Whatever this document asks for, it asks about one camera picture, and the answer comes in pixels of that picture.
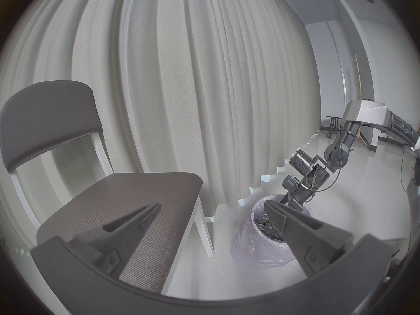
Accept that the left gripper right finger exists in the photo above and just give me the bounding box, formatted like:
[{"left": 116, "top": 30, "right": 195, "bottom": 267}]
[{"left": 264, "top": 199, "right": 355, "bottom": 279}]

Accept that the dark small table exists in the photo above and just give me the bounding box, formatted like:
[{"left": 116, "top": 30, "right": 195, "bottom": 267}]
[{"left": 325, "top": 114, "right": 344, "bottom": 140}]

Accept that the grey padded white chair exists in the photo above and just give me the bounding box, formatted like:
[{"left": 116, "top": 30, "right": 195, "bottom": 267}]
[{"left": 0, "top": 80, "right": 216, "bottom": 295}]

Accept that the purple plastic bag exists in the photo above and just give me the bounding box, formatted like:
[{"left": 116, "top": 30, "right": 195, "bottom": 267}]
[{"left": 230, "top": 193, "right": 316, "bottom": 269}]

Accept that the white trash bin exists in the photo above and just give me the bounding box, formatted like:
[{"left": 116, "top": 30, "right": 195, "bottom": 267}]
[{"left": 251, "top": 194, "right": 313, "bottom": 262}]

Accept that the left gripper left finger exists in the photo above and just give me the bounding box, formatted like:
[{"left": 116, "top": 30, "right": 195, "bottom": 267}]
[{"left": 70, "top": 202, "right": 162, "bottom": 279}]

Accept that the black plastic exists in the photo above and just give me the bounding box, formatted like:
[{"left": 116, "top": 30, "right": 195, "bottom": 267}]
[{"left": 254, "top": 213, "right": 287, "bottom": 243}]

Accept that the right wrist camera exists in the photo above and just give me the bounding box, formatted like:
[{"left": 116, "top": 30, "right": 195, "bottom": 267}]
[{"left": 283, "top": 175, "right": 300, "bottom": 192}]

